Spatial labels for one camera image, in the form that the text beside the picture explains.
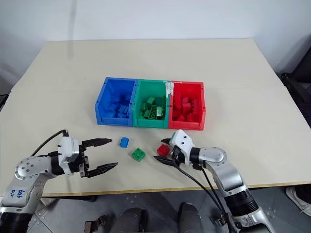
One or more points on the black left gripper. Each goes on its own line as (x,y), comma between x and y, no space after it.
(83,165)

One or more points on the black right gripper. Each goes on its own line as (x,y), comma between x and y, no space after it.
(177,156)

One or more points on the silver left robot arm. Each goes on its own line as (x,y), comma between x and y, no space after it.
(30,167)

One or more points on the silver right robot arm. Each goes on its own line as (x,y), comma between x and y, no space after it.
(228,174)

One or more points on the red square building block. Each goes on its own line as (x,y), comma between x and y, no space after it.
(163,149)

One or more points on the green square building block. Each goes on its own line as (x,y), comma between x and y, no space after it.
(138,154)

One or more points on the small blue building block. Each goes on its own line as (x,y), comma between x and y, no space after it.
(124,142)

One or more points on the large green building block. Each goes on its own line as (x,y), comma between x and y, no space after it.
(156,113)

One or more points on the green plastic bin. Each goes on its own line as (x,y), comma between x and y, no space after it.
(150,106)

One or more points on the red plastic bin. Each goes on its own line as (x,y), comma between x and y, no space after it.
(187,108)

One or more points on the blue plastic bin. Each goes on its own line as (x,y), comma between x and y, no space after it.
(115,104)

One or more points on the white tape strip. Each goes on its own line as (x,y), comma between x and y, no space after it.
(169,88)

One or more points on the white shoe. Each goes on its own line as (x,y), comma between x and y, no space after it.
(300,200)

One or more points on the black bag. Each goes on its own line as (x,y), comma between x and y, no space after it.
(300,82)

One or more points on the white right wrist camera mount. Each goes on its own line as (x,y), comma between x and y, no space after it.
(183,142)

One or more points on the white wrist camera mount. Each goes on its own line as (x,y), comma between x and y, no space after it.
(183,142)
(68,148)

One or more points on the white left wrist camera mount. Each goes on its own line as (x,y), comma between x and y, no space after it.
(68,148)

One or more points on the dark brown metal bracket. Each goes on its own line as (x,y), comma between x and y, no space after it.
(93,224)

